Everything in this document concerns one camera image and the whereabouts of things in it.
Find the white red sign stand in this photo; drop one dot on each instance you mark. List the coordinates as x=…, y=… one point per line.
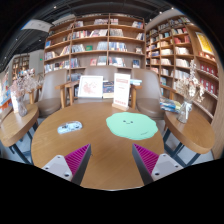
x=121, y=90

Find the dark blue book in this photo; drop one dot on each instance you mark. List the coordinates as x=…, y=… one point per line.
x=108, y=89

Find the wide wooden bookshelf unit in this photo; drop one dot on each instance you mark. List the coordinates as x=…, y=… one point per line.
x=100, y=46

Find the light blue book stack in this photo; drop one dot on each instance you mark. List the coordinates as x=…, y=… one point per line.
x=135, y=82

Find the stack of books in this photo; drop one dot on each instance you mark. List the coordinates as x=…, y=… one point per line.
x=170, y=105

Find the curved wooden bookshelf unit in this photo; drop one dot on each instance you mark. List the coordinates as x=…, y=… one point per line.
x=180, y=50

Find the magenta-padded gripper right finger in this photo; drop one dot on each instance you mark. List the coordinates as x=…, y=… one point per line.
x=165, y=165

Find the transparent computer mouse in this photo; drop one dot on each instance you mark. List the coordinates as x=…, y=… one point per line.
x=69, y=127

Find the glass vase with cream flowers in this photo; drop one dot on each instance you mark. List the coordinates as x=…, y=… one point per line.
x=184, y=113

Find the beige wooden armchair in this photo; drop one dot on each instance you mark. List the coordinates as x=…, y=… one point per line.
x=148, y=93
x=50, y=100
x=100, y=70

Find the small white card sign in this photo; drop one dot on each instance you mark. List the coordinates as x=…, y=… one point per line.
x=14, y=102

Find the white framed picture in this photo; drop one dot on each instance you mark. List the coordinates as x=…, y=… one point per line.
x=90, y=86

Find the round wooden side table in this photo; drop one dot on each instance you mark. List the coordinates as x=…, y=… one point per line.
x=16, y=125
x=190, y=133

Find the distant wooden bookshelf unit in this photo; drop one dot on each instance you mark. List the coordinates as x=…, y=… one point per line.
x=20, y=65

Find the glass vase with pink flowers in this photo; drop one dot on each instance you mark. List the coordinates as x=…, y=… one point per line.
x=22, y=108

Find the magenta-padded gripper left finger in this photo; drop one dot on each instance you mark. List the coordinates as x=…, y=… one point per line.
x=58, y=166

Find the green smiley mouse pad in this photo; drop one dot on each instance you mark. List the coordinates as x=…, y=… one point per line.
x=131, y=126

